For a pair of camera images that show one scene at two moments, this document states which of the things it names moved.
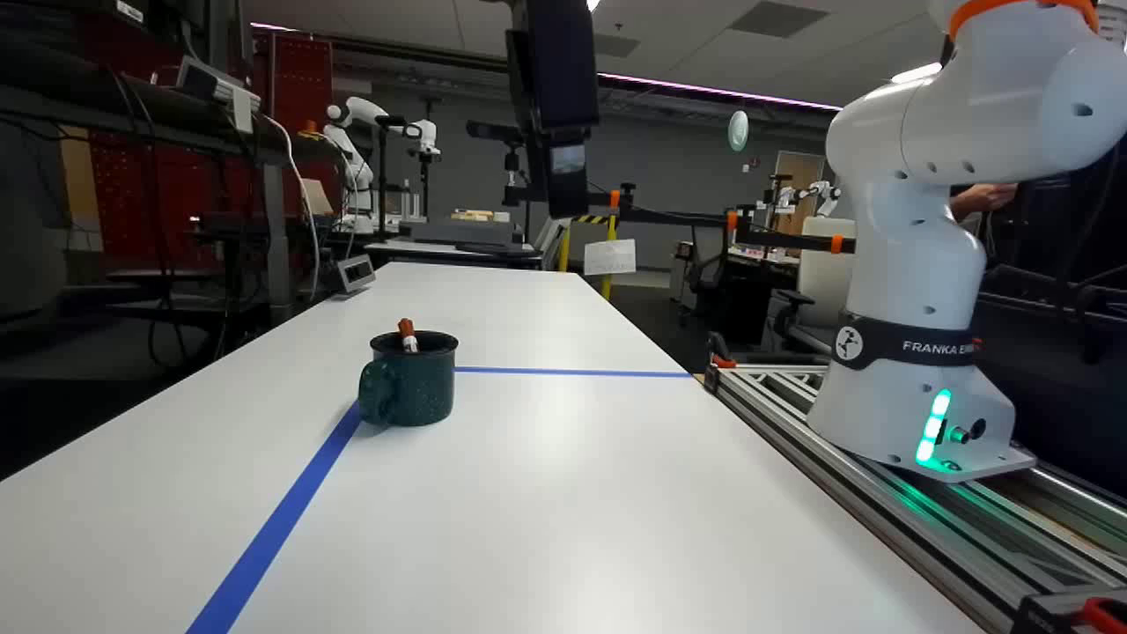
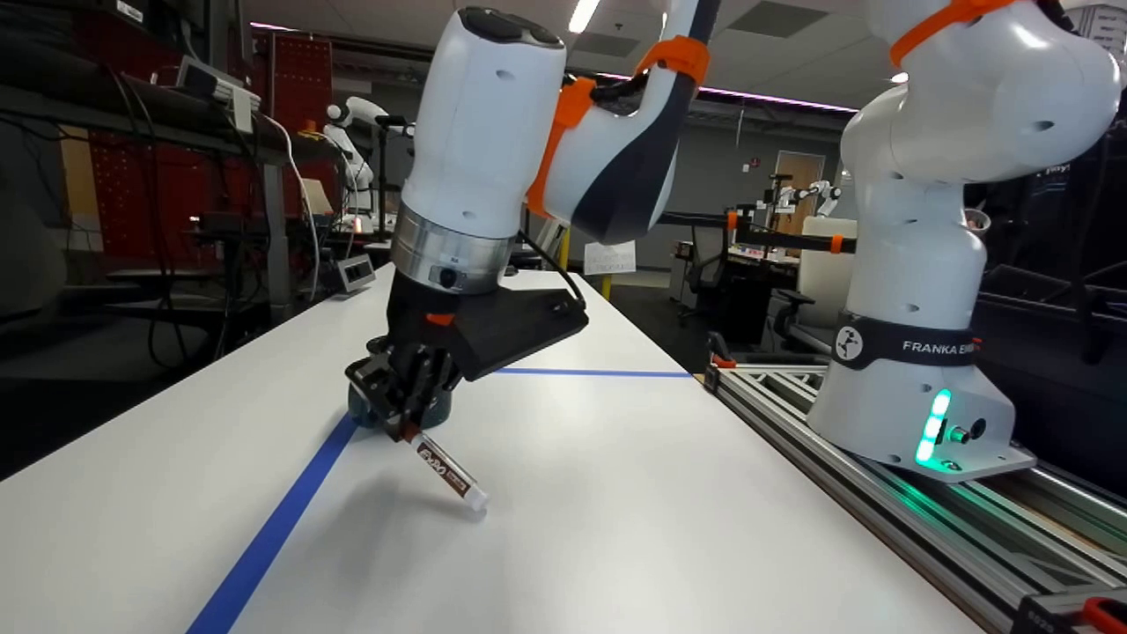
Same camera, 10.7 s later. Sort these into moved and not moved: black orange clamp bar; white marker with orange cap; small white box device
Moved: white marker with orange cap
Not moved: small white box device; black orange clamp bar
